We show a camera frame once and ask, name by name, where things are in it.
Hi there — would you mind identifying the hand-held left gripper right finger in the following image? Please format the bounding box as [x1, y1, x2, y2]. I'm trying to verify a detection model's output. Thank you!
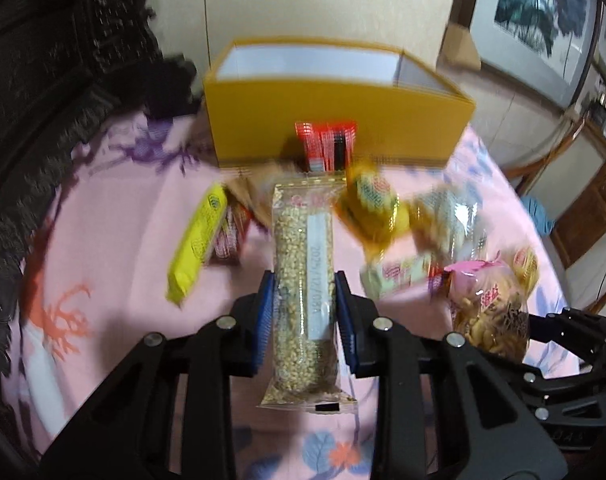
[334, 271, 568, 480]

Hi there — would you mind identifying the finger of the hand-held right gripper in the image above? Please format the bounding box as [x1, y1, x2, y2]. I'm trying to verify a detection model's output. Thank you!
[528, 309, 606, 361]
[520, 360, 598, 411]

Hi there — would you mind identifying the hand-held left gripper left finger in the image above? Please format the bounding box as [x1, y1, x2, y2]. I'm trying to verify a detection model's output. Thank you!
[40, 270, 276, 480]

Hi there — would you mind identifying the clear grain bar packet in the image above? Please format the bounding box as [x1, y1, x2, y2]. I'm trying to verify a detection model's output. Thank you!
[257, 180, 358, 413]

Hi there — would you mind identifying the pink clear snack packet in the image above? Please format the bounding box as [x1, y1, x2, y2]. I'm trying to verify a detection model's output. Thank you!
[445, 260, 531, 361]

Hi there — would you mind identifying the yellow snack bar packet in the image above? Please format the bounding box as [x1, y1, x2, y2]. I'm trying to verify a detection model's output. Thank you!
[165, 183, 228, 306]

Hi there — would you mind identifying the yellow cardboard box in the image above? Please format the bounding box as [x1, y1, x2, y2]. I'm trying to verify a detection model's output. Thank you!
[203, 37, 476, 168]

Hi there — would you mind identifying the green white snack packet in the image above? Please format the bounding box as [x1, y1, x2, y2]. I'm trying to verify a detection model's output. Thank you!
[360, 252, 434, 301]

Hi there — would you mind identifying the round cookie packet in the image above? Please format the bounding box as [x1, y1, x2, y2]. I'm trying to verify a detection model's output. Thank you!
[513, 247, 540, 286]

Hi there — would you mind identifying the wooden cabinet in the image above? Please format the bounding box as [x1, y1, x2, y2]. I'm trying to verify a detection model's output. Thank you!
[553, 125, 606, 321]

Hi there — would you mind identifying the gold green snack packet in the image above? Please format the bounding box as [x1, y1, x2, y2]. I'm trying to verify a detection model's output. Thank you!
[338, 165, 414, 261]

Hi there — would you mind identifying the blue cloth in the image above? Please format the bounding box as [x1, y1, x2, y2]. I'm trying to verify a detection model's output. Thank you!
[522, 195, 556, 236]

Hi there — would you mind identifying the beige snack packet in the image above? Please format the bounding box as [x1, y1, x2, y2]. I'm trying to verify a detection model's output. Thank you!
[223, 170, 274, 211]

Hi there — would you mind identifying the pink deer print sheet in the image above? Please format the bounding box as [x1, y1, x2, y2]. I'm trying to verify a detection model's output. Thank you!
[0, 110, 584, 480]

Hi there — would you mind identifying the wooden chair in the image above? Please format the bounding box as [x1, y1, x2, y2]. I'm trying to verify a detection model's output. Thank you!
[503, 120, 598, 201]

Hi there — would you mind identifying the cardboard corner protector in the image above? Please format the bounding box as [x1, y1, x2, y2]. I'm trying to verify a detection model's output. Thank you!
[435, 25, 482, 70]

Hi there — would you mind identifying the dark carved wooden bench back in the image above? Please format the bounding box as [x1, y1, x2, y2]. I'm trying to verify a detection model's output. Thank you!
[0, 0, 204, 480]

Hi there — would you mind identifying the framed lotus painting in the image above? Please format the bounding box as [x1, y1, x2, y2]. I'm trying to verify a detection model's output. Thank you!
[465, 0, 604, 108]

